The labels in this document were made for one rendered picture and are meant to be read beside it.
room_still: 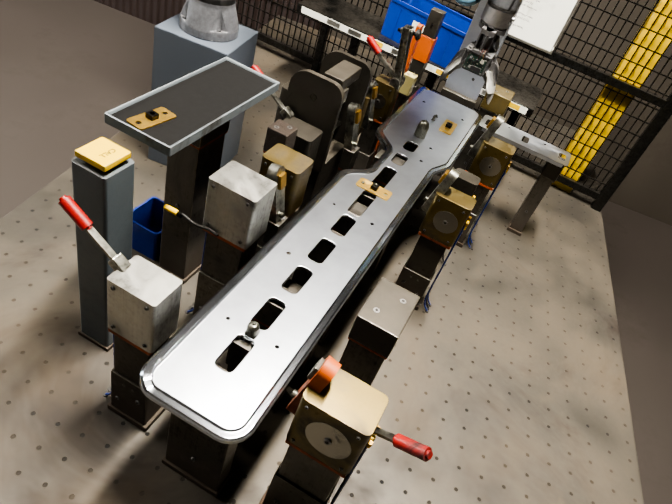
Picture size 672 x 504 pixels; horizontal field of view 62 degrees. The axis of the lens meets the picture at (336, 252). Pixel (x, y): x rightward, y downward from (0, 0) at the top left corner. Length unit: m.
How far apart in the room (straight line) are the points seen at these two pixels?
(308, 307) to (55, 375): 0.53
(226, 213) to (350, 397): 0.42
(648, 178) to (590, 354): 2.54
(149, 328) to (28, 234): 0.66
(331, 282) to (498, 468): 0.56
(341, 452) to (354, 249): 0.44
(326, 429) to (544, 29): 1.65
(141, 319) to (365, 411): 0.36
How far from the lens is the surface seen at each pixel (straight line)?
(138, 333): 0.94
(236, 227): 1.04
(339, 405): 0.81
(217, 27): 1.54
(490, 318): 1.60
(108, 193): 0.97
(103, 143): 0.99
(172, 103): 1.12
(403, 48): 1.66
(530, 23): 2.15
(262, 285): 1.00
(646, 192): 4.18
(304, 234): 1.12
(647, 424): 2.80
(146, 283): 0.89
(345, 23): 2.10
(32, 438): 1.17
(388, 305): 1.00
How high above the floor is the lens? 1.72
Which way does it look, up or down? 40 degrees down
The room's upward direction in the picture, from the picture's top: 20 degrees clockwise
